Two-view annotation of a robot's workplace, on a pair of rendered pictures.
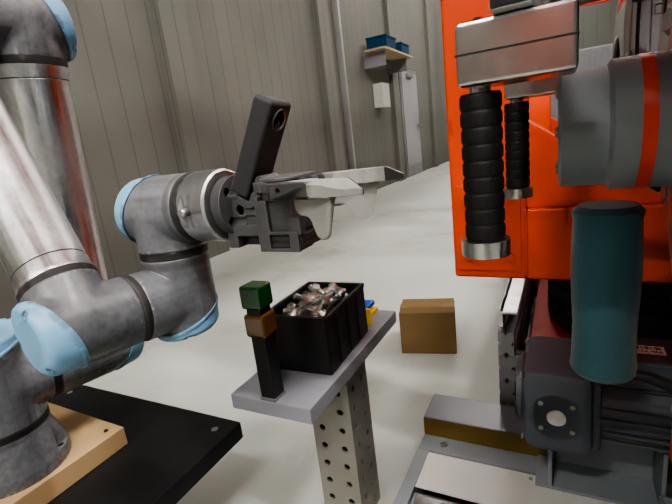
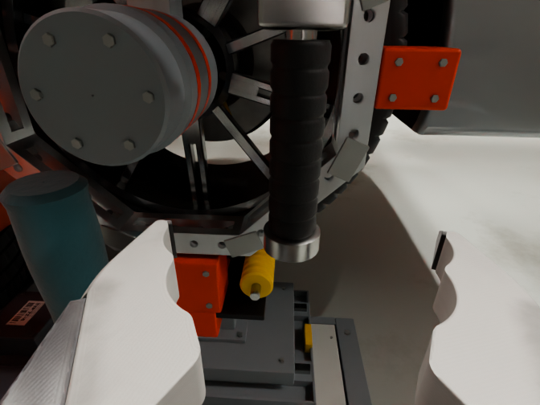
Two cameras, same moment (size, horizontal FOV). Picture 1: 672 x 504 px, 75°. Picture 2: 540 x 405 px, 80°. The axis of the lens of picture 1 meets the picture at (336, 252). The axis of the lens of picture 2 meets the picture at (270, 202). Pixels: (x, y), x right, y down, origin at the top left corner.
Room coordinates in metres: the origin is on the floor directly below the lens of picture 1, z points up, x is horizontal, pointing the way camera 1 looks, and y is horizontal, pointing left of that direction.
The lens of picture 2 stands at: (0.51, 0.04, 0.90)
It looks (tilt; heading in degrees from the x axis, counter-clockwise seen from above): 28 degrees down; 245
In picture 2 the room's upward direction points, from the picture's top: 1 degrees clockwise
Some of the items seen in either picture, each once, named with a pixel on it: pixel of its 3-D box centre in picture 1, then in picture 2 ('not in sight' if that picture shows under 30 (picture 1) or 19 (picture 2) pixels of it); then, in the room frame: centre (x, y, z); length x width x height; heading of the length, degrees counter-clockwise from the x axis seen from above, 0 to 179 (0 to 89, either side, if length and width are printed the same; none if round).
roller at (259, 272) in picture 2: not in sight; (261, 245); (0.29, -0.46, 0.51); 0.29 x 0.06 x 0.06; 62
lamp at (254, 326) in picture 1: (260, 322); not in sight; (0.69, 0.14, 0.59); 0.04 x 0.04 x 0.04; 62
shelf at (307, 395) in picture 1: (326, 351); not in sight; (0.87, 0.05, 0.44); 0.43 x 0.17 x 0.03; 152
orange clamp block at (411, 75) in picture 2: not in sight; (407, 76); (0.16, -0.29, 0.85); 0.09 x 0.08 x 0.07; 152
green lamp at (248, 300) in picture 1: (256, 295); not in sight; (0.69, 0.14, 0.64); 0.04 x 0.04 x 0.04; 62
